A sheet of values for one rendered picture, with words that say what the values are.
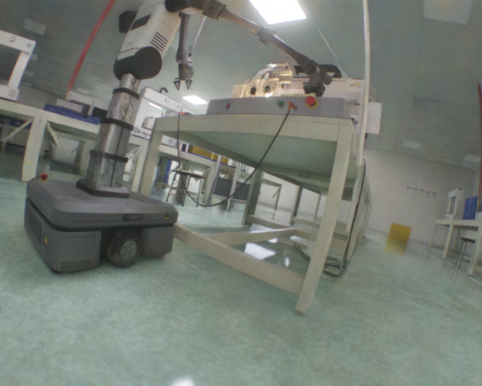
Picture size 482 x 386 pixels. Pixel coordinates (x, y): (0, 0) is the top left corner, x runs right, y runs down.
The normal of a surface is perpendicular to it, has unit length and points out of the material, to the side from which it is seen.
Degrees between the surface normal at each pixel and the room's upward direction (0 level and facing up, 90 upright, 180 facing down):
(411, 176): 90
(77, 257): 90
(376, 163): 90
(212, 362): 0
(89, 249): 90
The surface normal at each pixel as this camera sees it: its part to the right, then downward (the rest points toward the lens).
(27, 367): 0.22, -0.97
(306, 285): -0.55, -0.11
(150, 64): 0.89, 0.22
